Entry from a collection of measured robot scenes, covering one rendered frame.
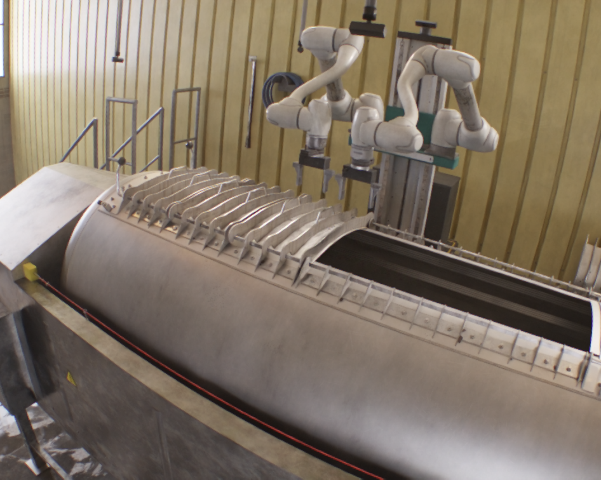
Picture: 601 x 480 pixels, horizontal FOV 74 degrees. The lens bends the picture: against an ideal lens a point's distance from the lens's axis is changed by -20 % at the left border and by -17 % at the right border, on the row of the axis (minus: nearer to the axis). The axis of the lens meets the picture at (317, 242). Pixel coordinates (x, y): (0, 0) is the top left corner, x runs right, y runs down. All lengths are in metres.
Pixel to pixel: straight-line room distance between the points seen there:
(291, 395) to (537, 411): 0.81
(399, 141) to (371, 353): 0.76
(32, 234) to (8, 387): 0.97
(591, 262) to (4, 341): 4.05
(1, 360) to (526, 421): 2.69
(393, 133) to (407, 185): 1.30
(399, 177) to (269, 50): 2.11
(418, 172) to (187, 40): 3.21
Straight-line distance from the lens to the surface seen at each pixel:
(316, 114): 1.99
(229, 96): 4.86
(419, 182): 2.97
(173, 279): 1.93
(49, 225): 2.78
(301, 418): 1.63
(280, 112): 2.05
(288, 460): 1.53
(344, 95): 2.80
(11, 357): 3.01
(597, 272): 3.83
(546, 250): 3.88
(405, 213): 3.09
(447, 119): 2.67
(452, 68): 2.13
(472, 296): 2.38
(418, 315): 1.56
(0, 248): 2.86
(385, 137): 1.78
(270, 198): 2.20
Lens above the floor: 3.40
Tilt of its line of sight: 23 degrees down
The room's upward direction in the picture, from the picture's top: 6 degrees clockwise
